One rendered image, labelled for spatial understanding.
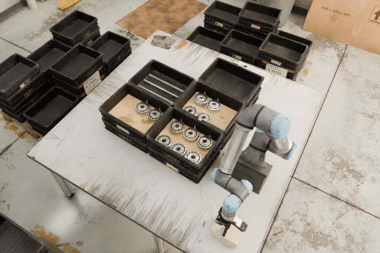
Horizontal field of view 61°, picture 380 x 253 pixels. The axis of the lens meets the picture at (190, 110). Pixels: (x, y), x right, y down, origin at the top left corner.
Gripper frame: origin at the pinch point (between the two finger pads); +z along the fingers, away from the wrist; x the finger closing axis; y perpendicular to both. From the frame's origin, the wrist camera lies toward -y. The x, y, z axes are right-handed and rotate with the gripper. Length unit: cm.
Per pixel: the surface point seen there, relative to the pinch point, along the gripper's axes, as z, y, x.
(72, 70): 25, 189, -69
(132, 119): -8, 89, -32
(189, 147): -8, 44, -32
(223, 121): -8, 35, -62
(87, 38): 27, 211, -113
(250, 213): 5.5, -6.9, -17.3
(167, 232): 5.3, 29.5, 17.6
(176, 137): -8, 55, -34
